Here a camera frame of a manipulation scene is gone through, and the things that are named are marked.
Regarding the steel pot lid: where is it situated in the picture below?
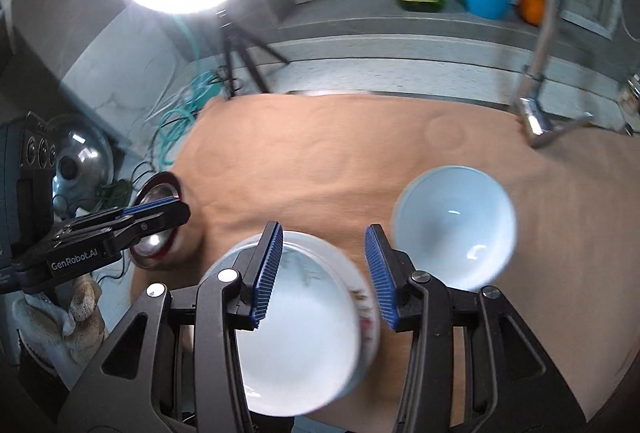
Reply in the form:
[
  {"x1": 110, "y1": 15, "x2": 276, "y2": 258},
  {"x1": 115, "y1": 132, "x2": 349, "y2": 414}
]
[{"x1": 52, "y1": 114, "x2": 115, "y2": 220}]

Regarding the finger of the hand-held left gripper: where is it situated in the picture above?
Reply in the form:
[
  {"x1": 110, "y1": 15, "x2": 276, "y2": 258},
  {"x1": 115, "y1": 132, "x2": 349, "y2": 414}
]
[
  {"x1": 111, "y1": 196, "x2": 191, "y2": 227},
  {"x1": 106, "y1": 203, "x2": 192, "y2": 257}
]

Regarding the person's left hand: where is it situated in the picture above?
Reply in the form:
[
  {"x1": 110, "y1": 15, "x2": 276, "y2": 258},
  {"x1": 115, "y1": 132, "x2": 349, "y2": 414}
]
[{"x1": 12, "y1": 280, "x2": 107, "y2": 364}]

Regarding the chrome faucet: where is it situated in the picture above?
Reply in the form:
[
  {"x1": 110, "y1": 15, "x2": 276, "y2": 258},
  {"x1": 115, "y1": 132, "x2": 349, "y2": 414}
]
[{"x1": 515, "y1": 0, "x2": 596, "y2": 150}]

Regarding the tan table mat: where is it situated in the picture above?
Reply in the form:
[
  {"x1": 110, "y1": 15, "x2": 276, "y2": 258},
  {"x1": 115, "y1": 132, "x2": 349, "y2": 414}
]
[{"x1": 127, "y1": 92, "x2": 640, "y2": 424}]

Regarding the white plate with grey print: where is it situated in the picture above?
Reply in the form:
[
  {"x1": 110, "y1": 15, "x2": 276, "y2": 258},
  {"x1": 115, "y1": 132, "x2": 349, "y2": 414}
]
[{"x1": 202, "y1": 233, "x2": 362, "y2": 417}]

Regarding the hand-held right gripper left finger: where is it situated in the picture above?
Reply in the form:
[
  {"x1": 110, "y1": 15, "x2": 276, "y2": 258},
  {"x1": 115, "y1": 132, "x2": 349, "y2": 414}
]
[{"x1": 64, "y1": 220, "x2": 285, "y2": 433}]

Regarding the teal cable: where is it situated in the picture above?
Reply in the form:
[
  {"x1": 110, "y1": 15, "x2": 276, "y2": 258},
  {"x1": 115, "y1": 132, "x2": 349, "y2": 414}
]
[{"x1": 150, "y1": 18, "x2": 236, "y2": 169}]

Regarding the orange fruit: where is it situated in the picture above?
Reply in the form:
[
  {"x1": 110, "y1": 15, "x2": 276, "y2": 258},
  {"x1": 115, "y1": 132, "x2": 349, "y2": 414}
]
[{"x1": 517, "y1": 0, "x2": 547, "y2": 25}]

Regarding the light blue ceramic bowl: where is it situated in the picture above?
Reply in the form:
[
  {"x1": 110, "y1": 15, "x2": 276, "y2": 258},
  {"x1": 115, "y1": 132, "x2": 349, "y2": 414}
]
[{"x1": 391, "y1": 166, "x2": 517, "y2": 292}]

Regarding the black tripod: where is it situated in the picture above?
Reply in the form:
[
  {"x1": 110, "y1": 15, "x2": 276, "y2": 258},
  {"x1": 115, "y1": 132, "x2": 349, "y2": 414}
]
[{"x1": 215, "y1": 10, "x2": 291, "y2": 101}]

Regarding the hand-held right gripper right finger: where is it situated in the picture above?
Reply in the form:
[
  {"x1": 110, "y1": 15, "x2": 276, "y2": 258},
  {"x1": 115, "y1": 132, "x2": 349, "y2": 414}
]
[{"x1": 364, "y1": 223, "x2": 587, "y2": 433}]

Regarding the red bowl with steel inside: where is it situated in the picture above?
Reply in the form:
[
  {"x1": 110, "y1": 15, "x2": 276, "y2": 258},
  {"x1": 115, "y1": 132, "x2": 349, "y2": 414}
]
[{"x1": 131, "y1": 172, "x2": 185, "y2": 270}]

